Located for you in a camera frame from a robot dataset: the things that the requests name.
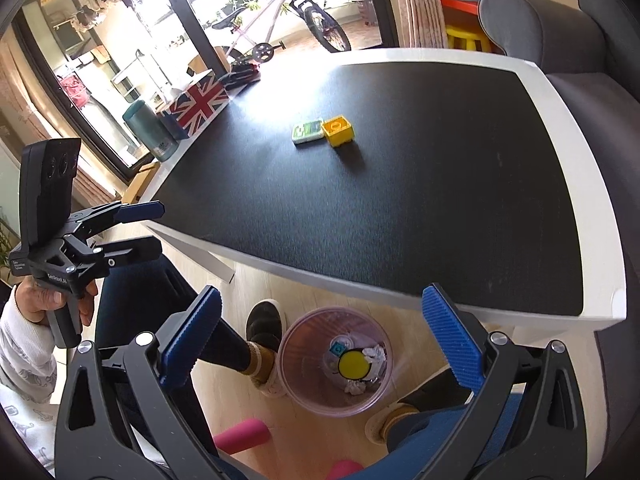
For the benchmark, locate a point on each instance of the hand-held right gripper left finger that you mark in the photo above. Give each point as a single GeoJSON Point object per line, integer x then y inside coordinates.
{"type": "Point", "coordinates": [192, 340]}

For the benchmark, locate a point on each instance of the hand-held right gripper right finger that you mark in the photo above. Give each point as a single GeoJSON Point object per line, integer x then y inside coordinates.
{"type": "Point", "coordinates": [452, 340]}

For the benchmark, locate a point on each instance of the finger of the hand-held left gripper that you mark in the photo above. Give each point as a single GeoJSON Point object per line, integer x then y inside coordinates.
{"type": "Point", "coordinates": [132, 252]}
{"type": "Point", "coordinates": [142, 211]}

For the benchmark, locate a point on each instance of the white tissue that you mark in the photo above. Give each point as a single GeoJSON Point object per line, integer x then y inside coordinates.
{"type": "Point", "coordinates": [374, 353]}
{"type": "Point", "coordinates": [355, 388]}

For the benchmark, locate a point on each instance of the teal toy block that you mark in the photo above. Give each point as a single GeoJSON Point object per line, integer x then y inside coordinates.
{"type": "Point", "coordinates": [337, 350]}

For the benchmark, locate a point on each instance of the pink waste bin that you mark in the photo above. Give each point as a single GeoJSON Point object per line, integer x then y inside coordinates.
{"type": "Point", "coordinates": [310, 370]}

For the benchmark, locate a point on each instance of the person's left forearm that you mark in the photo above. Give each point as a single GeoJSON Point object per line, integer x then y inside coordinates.
{"type": "Point", "coordinates": [25, 360]}

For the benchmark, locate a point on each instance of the person's left hand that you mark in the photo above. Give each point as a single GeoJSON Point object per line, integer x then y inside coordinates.
{"type": "Point", "coordinates": [35, 305]}

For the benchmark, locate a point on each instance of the cardboard box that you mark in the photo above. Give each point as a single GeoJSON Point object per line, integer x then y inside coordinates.
{"type": "Point", "coordinates": [140, 185]}

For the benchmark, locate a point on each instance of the person's left black shoe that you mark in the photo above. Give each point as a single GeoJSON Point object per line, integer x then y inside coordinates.
{"type": "Point", "coordinates": [262, 325]}

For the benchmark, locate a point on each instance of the green thermos flask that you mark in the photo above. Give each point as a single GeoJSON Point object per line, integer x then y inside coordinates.
{"type": "Point", "coordinates": [150, 130]}

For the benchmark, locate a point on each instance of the person's right leg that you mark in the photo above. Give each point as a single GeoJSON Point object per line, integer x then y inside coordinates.
{"type": "Point", "coordinates": [430, 430]}

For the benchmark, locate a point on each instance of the pink bag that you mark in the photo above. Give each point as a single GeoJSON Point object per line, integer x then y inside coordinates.
{"type": "Point", "coordinates": [75, 91]}

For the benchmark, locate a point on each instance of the pink foam cylinder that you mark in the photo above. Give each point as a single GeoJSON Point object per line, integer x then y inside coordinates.
{"type": "Point", "coordinates": [240, 437]}
{"type": "Point", "coordinates": [345, 470]}

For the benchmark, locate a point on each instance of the flag print tissue box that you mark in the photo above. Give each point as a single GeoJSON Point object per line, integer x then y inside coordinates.
{"type": "Point", "coordinates": [200, 102]}

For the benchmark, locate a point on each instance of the white shelf rack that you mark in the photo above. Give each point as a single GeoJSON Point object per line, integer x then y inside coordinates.
{"type": "Point", "coordinates": [137, 77]}

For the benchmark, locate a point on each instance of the green kitchen timer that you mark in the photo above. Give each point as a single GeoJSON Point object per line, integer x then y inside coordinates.
{"type": "Point", "coordinates": [307, 132]}

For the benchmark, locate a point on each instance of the yellow toy block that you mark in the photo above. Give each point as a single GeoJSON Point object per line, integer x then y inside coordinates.
{"type": "Point", "coordinates": [339, 132]}

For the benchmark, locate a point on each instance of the green balcony plants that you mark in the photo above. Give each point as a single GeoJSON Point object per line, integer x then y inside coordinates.
{"type": "Point", "coordinates": [240, 6]}

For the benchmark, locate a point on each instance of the pink and white bicycle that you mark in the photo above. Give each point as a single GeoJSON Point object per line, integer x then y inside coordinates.
{"type": "Point", "coordinates": [325, 27]}

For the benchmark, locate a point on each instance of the yellow plastic stool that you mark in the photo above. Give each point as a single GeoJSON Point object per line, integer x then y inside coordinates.
{"type": "Point", "coordinates": [465, 35]}

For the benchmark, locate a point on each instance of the grey sofa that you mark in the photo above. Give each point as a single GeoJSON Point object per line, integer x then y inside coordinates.
{"type": "Point", "coordinates": [550, 30]}

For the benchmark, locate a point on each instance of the orange kids table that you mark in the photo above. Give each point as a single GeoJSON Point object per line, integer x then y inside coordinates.
{"type": "Point", "coordinates": [457, 4]}

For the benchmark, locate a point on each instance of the pink patterned curtain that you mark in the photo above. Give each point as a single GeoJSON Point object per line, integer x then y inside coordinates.
{"type": "Point", "coordinates": [417, 5]}

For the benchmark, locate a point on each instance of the black window frame post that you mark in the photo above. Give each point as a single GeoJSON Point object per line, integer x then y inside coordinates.
{"type": "Point", "coordinates": [200, 25]}
{"type": "Point", "coordinates": [380, 0]}

